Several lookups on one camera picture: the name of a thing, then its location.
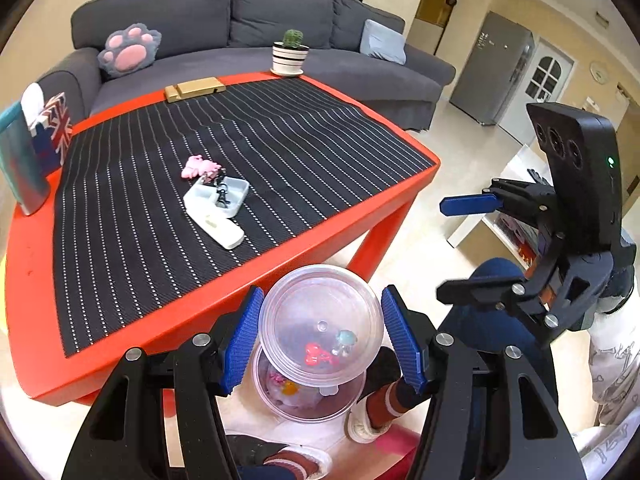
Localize clear round container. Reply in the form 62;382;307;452
258;264;384;394

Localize white tray lid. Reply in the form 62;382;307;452
186;200;245;250

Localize white divided tray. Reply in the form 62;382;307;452
183;177;250;219

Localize black binder clips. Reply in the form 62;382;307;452
213;168;230;208

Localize pink pig toy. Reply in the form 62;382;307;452
181;155;222;181

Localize pink trash bin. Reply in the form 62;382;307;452
252;346;366;424

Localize person's blue jeans leg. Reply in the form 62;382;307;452
437;257;559;401

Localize white low shelf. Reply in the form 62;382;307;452
447;145;551;269

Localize black shoe foot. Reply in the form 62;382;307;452
227;434;333;480

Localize white slipper foot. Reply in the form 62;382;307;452
345;347;428;444

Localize white door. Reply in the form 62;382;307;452
499;38;574;145

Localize grey refrigerator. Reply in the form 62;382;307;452
449;11;535;126

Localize light blue cushion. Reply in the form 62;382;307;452
359;20;407;65

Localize red table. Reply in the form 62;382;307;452
4;73;440;405

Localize black striped table mat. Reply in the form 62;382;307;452
53;78;434;356

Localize potted cactus striped pot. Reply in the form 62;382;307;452
271;29;309;77

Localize wooden block stand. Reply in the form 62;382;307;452
165;77;226;103

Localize teal thermos bottle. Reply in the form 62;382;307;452
0;102;50;216

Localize union jack tissue box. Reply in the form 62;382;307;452
21;82;72;177

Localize grey sofa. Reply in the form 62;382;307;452
37;0;456;131

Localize paw shaped cushion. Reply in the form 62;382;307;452
96;23;162;78

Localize black tracking camera box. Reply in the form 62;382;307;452
526;102;622;254

